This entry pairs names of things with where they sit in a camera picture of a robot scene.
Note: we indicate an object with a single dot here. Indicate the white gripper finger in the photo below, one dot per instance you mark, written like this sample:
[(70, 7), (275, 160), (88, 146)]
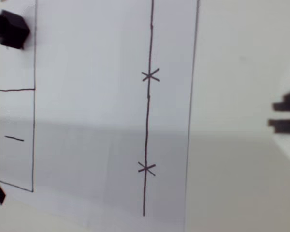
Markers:
[(288, 102), (288, 135)]

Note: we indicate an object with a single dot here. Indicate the black cube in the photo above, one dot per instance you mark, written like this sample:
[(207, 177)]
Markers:
[(10, 30)]

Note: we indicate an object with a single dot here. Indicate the white paper sheet with markings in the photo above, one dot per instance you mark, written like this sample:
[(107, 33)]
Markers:
[(91, 108)]

